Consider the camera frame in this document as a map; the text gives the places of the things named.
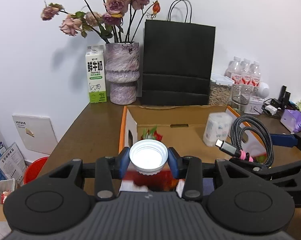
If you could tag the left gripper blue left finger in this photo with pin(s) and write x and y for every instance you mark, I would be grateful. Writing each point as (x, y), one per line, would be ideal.
(107, 169)

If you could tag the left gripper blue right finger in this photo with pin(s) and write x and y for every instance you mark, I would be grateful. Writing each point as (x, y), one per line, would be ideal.
(188, 168)

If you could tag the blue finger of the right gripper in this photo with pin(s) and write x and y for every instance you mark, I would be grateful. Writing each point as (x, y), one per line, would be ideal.
(284, 140)

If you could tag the red bottle white cap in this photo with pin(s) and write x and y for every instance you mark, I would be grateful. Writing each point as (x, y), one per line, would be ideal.
(149, 170)

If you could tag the white plastic wipes container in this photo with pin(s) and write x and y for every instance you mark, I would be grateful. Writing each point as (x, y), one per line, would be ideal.
(217, 127)

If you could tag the purple tissue pack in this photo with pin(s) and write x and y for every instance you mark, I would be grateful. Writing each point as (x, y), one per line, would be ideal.
(291, 119)

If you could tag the white charger plug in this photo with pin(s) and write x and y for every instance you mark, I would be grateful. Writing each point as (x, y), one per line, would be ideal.
(271, 110)

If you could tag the red artificial rose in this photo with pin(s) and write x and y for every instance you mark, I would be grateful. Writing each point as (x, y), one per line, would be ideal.
(151, 133)

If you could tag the red orange cardboard box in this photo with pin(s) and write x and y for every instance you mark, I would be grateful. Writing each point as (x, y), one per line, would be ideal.
(180, 127)

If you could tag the black power adapter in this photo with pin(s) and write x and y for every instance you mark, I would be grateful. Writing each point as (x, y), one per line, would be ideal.
(284, 95)

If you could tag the white floral tin box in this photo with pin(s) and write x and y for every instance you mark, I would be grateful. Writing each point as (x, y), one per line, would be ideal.
(254, 106)

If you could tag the white round speaker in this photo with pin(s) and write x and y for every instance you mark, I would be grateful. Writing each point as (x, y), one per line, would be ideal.
(263, 90)

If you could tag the clear glass cup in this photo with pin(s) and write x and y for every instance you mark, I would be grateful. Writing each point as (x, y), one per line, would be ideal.
(240, 96)

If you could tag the right pink water bottle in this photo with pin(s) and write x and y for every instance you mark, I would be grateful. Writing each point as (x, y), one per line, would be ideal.
(255, 74)

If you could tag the pink water bottle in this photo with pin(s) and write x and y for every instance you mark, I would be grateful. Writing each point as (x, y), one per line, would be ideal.
(255, 74)
(233, 71)
(245, 71)

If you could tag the middle pink water bottle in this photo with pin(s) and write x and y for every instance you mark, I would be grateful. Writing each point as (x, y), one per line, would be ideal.
(245, 71)

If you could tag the clear seed storage container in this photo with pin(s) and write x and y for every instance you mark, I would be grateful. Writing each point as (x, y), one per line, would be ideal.
(220, 90)

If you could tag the left pink water bottle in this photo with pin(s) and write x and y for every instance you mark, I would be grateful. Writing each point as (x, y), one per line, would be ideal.
(233, 71)

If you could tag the purple marbled ceramic vase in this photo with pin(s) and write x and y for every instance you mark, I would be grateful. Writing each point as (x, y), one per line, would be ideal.
(122, 72)

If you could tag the red bucket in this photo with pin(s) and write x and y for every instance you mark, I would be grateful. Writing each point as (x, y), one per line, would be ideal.
(34, 169)

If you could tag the white green milk carton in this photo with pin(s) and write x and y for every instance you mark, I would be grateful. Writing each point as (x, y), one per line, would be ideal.
(95, 66)

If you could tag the black paper shopping bag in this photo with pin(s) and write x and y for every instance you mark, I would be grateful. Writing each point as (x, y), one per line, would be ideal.
(177, 61)

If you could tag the white wall panel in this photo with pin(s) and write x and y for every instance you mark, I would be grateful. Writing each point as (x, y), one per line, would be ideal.
(36, 132)

